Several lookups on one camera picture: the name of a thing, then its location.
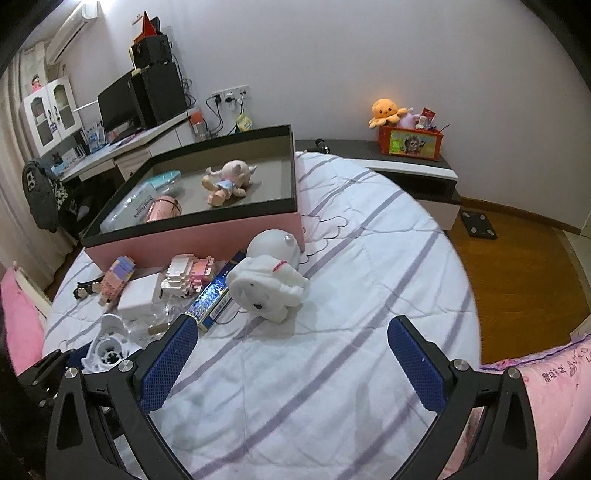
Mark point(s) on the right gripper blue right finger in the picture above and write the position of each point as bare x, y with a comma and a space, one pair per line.
425, 365

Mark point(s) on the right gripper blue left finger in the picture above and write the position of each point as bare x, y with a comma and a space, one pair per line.
161, 362

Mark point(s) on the blue gold rectangular box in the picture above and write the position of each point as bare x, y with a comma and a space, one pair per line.
214, 297

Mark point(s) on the white power adapter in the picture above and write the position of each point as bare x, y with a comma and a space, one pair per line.
139, 296

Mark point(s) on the white pink block figure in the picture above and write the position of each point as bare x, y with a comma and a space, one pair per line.
188, 275

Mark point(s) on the pink purple block figure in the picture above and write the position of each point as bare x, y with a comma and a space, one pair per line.
115, 279

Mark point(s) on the white astronaut figure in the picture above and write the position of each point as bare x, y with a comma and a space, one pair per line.
267, 282

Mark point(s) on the clear plastic floss box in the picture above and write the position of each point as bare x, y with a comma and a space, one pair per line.
131, 210

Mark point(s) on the rose gold metal cup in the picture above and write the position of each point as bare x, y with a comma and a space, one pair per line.
163, 207

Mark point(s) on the teal oval case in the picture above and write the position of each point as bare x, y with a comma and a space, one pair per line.
165, 180

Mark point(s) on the pink haired doll figure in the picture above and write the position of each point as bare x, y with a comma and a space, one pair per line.
232, 180

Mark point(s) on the clear glass skull bottle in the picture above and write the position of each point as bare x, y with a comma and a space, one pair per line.
152, 326

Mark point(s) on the striped white bed cover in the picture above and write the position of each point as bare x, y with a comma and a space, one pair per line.
321, 396

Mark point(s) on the black hair clip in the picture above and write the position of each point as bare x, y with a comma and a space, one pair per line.
85, 289

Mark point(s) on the pink printed pillow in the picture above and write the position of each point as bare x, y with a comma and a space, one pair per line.
558, 385

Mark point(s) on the black floor scale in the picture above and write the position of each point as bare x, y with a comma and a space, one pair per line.
477, 225

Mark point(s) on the pink and black storage box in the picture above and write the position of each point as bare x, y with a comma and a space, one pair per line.
270, 202

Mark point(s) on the black office chair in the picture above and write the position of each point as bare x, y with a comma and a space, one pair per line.
84, 201

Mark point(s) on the black and white low cabinet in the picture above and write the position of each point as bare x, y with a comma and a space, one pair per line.
432, 183

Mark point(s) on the dark jacket on chair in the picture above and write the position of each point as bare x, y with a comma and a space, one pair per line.
45, 195

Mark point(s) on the white computer desk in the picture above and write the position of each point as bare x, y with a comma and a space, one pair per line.
129, 154

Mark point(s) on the red picture storage box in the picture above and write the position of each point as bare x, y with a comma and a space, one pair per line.
413, 143

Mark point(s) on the orange lid water bottle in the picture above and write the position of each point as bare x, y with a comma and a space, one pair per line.
199, 125

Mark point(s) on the purple plush toy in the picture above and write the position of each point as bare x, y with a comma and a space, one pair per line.
409, 120

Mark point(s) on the small black device on cabinet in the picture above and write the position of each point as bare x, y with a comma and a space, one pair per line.
321, 146

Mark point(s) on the yellow blue snack bag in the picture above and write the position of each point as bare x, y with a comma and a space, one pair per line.
243, 122

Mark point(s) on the black computer monitor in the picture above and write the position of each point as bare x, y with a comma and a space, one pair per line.
117, 108

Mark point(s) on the orange octopus plush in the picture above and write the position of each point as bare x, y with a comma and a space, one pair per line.
385, 111

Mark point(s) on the black computer tower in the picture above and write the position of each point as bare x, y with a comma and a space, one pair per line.
157, 94

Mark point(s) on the pink doll on cabinet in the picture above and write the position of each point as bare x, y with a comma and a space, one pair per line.
36, 83

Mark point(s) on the black speaker box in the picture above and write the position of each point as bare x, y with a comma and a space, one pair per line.
151, 51

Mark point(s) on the red paper bag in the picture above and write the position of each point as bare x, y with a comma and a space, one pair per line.
144, 26

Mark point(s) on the white air conditioner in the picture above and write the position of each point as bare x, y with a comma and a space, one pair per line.
85, 13

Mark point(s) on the white wall cabinet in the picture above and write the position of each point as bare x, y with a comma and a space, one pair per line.
50, 115

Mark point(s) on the wall power outlet strip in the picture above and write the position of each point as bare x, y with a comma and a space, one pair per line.
232, 94

